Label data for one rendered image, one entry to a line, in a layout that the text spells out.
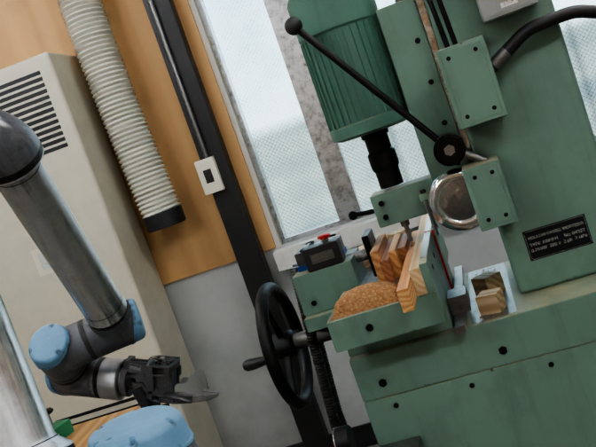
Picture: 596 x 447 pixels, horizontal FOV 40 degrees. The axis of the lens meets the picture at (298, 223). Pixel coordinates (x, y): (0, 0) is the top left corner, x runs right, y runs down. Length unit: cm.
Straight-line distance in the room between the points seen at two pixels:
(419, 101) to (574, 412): 66
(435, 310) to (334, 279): 31
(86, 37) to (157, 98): 34
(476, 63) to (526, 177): 25
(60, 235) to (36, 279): 160
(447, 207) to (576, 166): 25
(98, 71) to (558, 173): 190
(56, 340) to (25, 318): 142
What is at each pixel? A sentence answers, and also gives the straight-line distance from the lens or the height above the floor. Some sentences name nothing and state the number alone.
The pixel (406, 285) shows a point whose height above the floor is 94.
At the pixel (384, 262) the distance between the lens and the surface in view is 166.
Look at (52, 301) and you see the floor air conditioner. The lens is 313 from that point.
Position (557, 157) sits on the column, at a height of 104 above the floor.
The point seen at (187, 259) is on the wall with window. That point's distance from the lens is 324.
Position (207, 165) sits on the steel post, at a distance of 307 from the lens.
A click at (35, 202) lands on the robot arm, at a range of 148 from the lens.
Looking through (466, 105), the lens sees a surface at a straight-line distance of 154.
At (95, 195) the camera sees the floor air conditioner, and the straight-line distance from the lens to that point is 300.
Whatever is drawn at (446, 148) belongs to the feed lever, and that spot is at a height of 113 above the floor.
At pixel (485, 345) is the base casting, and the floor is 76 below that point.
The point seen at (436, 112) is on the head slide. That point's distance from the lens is 167.
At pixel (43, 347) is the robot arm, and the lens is 178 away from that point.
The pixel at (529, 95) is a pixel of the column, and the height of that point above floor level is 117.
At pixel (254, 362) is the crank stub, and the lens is 176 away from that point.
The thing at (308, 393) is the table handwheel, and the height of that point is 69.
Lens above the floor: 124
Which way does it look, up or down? 6 degrees down
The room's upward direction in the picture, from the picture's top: 19 degrees counter-clockwise
